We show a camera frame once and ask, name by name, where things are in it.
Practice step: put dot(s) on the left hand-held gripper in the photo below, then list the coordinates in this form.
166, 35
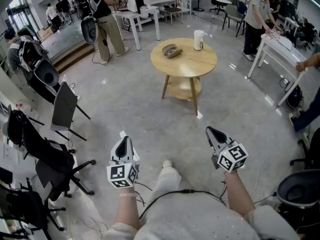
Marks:
122, 174

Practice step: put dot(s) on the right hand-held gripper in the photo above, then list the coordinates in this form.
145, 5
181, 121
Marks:
231, 157

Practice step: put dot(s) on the brown glasses case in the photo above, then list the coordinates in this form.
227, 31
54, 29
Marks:
165, 50

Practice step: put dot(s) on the person's right forearm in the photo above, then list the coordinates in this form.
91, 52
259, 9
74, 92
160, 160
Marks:
237, 194

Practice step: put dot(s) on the person's left forearm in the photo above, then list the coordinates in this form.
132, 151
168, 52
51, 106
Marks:
126, 209

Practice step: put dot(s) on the pink wrist band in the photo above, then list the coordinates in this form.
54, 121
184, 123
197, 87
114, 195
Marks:
128, 194

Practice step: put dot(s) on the person's white shoe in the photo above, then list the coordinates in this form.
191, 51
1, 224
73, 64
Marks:
167, 163

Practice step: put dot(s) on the person's white trouser leg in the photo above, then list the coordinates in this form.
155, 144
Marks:
166, 180

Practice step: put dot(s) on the black office chair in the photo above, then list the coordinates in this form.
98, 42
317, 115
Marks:
55, 159
315, 149
25, 204

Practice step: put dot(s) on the person's white top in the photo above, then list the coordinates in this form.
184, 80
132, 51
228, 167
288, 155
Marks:
195, 219

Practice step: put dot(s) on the round wooden side table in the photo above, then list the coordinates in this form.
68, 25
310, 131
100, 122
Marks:
185, 64

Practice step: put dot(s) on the black bag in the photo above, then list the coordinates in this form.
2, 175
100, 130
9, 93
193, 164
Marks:
294, 96

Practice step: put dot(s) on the grey rounded shell seat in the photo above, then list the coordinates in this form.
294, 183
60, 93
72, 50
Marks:
297, 189

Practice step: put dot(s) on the brown cup tag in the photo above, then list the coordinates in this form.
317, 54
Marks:
201, 44

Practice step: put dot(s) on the white lidded paper cup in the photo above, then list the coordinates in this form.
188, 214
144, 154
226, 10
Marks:
198, 40

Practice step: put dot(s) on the long white table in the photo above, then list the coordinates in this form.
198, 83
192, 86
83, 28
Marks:
277, 51

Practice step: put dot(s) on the wooden floor step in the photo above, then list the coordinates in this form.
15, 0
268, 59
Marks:
72, 56

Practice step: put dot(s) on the grey rounded backpack shell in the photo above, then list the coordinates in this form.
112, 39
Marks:
89, 30
47, 74

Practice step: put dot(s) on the pile of pink white packets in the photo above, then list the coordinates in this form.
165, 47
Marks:
273, 34

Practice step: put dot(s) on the grey armchair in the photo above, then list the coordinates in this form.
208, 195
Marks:
233, 14

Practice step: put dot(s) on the white desk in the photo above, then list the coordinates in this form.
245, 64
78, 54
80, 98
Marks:
140, 15

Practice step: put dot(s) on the small round white table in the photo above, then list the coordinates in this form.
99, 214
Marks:
223, 1

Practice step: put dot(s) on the cardboard box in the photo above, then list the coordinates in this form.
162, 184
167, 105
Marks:
45, 33

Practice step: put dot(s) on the wooden frame stool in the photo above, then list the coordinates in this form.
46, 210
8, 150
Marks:
172, 9

